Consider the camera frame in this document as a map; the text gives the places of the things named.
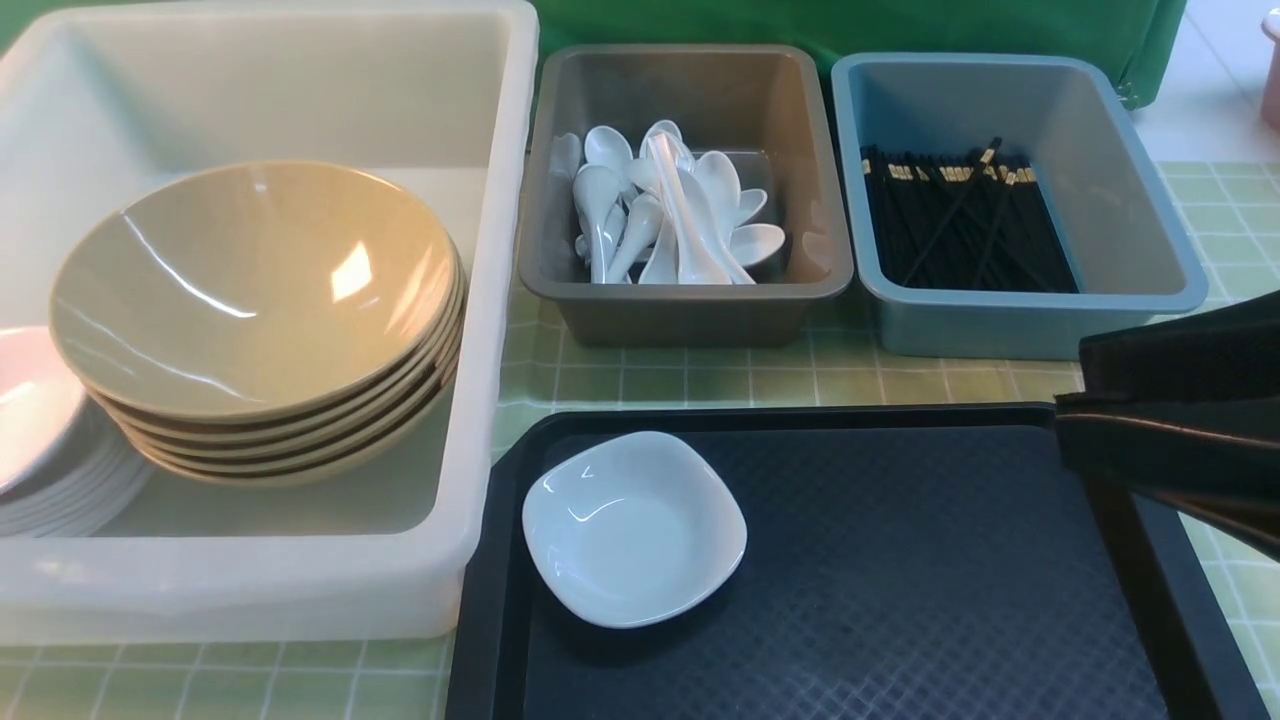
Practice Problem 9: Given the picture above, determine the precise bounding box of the black chopstick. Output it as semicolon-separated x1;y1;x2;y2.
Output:
972;167;1016;290
900;135;1004;290

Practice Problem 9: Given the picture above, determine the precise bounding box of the blue plastic bin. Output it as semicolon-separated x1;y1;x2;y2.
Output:
832;53;1208;360

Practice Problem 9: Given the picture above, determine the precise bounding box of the green fabric backdrop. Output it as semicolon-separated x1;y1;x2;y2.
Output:
0;0;1187;111

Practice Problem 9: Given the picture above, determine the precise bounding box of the large white plastic tub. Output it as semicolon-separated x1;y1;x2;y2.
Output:
3;1;538;646

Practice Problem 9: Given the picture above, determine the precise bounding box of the black plastic tray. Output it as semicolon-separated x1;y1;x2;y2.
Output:
444;405;1271;720

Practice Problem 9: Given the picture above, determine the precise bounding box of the pile of white spoons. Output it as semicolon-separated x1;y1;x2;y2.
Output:
550;119;786;284

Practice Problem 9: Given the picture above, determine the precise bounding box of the grey plastic bin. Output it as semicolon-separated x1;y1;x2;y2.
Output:
517;44;855;348

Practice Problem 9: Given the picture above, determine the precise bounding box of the tan noodle bowl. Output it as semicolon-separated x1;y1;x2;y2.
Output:
47;160;463;421

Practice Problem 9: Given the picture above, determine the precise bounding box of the white square dish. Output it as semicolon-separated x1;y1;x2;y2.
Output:
522;430;748;629
1;325;86;496

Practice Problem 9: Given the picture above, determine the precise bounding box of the pile of black chopsticks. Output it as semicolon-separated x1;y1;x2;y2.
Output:
861;141;1082;293

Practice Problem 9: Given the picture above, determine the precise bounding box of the white soup spoon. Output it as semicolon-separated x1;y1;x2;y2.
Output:
645;131;731;286

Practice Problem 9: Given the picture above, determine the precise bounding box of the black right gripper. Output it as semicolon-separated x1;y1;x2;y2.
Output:
1055;292;1279;560

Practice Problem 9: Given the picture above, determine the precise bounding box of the green checkered tablecloth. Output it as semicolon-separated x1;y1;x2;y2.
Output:
3;161;1277;719

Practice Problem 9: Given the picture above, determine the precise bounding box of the stack of white dishes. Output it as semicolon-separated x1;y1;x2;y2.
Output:
1;401;154;537

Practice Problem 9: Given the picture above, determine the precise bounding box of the stack of tan bowls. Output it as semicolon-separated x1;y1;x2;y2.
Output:
90;260;467;489

